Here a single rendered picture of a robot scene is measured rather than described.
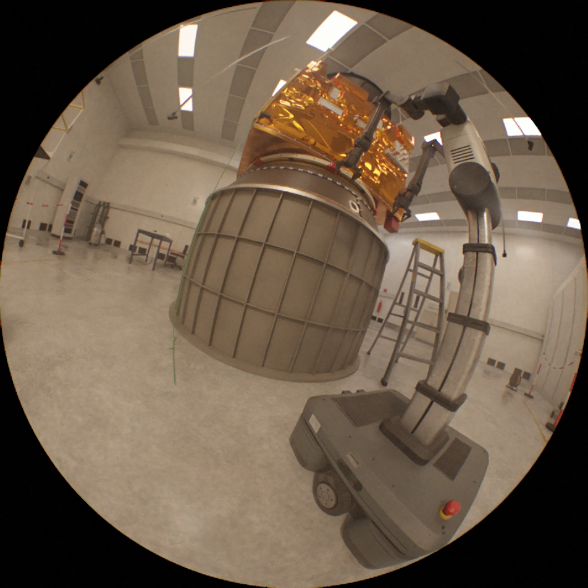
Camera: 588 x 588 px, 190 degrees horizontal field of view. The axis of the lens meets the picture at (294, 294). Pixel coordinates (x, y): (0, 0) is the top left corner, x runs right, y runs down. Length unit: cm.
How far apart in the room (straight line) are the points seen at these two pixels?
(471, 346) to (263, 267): 103
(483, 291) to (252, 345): 114
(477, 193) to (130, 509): 119
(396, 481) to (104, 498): 69
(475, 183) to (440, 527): 81
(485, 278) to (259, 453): 87
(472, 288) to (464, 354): 17
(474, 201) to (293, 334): 111
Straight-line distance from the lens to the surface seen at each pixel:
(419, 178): 131
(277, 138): 171
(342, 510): 57
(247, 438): 74
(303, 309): 109
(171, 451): 68
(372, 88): 396
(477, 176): 66
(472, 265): 57
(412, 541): 48
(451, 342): 53
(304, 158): 168
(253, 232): 114
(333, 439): 52
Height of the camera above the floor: 59
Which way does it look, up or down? 3 degrees down
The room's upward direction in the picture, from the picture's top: 17 degrees clockwise
